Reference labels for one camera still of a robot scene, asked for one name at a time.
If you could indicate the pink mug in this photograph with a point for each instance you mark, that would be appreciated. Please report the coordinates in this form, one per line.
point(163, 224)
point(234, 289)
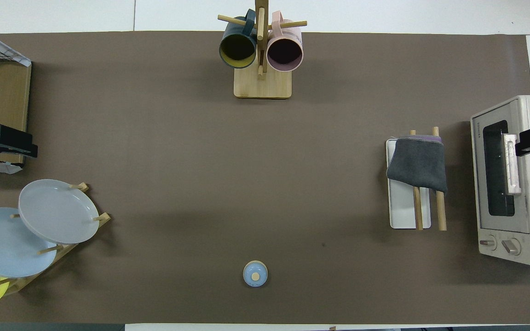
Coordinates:
point(285, 50)

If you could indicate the light blue plate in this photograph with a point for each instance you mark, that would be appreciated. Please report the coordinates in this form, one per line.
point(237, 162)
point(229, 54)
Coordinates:
point(2, 243)

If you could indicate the wooden plate rack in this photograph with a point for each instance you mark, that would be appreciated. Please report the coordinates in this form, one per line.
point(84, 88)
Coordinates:
point(104, 218)

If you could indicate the white towel rack wooden bars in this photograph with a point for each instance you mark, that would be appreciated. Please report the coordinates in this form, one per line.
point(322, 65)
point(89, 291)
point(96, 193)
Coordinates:
point(403, 211)

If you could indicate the wooden shelf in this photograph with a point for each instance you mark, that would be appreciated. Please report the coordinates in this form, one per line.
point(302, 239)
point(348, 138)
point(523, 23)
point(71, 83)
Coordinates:
point(7, 92)

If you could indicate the wooden mug tree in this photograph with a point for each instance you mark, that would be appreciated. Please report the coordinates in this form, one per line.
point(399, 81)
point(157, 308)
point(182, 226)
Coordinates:
point(262, 87)

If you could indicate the purple and grey towel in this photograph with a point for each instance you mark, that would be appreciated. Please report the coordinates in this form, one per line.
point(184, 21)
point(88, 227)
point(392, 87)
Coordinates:
point(419, 165)

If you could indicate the brown table mat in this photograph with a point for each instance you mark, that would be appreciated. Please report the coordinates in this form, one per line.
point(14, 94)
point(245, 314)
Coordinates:
point(246, 184)

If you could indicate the grey plate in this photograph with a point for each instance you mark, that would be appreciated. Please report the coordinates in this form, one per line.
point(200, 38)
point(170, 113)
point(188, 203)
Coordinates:
point(58, 211)

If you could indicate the dark blue mug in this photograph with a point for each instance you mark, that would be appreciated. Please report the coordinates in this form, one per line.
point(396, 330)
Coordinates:
point(237, 50)

